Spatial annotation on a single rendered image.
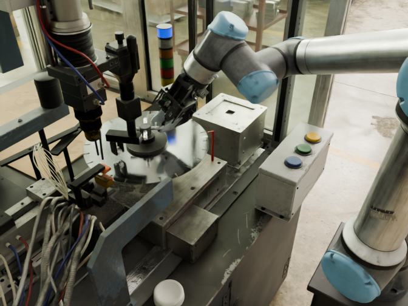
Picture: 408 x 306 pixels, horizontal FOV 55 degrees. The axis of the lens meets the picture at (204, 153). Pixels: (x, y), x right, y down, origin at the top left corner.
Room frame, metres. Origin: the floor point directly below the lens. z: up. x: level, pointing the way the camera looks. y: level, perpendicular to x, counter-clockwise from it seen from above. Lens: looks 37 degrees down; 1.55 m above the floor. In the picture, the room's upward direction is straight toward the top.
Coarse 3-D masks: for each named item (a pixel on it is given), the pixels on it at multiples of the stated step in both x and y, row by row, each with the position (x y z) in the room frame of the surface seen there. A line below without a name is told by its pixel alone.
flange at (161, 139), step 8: (152, 136) 0.85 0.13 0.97; (160, 136) 0.87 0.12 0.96; (128, 144) 0.83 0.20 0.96; (136, 144) 0.83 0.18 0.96; (144, 144) 0.83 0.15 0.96; (152, 144) 0.83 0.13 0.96; (160, 144) 0.83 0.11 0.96; (136, 152) 0.80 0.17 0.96; (144, 152) 0.80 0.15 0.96; (152, 152) 0.80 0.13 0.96
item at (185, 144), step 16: (144, 112) 1.01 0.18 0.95; (112, 128) 0.92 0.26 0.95; (176, 128) 0.92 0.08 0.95; (192, 128) 0.92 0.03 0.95; (176, 144) 0.84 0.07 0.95; (192, 144) 0.84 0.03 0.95; (208, 144) 0.84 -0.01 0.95; (96, 160) 0.77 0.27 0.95; (112, 160) 0.77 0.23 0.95; (128, 160) 0.77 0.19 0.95; (144, 160) 0.77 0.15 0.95; (160, 160) 0.77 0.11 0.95; (176, 160) 0.77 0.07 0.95; (192, 160) 0.77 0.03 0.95; (112, 176) 0.71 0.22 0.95; (128, 176) 0.71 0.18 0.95; (144, 176) 0.71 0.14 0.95; (160, 176) 0.71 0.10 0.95; (176, 176) 0.71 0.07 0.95
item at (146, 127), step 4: (144, 120) 0.88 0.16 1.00; (144, 124) 0.86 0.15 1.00; (148, 124) 0.86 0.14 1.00; (140, 128) 0.84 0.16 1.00; (144, 128) 0.84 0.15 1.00; (148, 128) 0.84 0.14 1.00; (152, 128) 0.85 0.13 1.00; (156, 128) 0.85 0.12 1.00; (160, 128) 0.85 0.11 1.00; (144, 132) 0.83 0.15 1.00; (148, 132) 0.84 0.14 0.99; (144, 136) 0.81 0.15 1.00; (148, 136) 0.84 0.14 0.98
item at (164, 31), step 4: (160, 24) 1.17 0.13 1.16; (164, 24) 1.17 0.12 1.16; (168, 24) 1.17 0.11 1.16; (160, 28) 1.14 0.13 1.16; (164, 28) 1.14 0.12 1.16; (168, 28) 1.14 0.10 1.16; (160, 32) 1.13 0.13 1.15; (164, 32) 1.13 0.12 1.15; (168, 32) 1.14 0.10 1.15; (160, 36) 1.14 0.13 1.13; (164, 36) 1.13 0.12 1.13; (168, 36) 1.14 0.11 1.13
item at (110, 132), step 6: (132, 126) 0.77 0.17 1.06; (108, 132) 0.78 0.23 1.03; (114, 132) 0.78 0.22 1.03; (120, 132) 0.78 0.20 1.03; (126, 132) 0.78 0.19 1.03; (132, 132) 0.77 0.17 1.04; (138, 132) 0.78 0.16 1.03; (108, 138) 0.77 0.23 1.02; (114, 138) 0.77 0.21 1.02; (120, 138) 0.77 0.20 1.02; (126, 138) 0.77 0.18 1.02; (132, 138) 0.76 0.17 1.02; (138, 138) 0.76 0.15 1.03; (114, 144) 0.77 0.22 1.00; (120, 144) 0.79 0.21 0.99; (138, 144) 0.76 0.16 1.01; (114, 150) 0.77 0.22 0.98
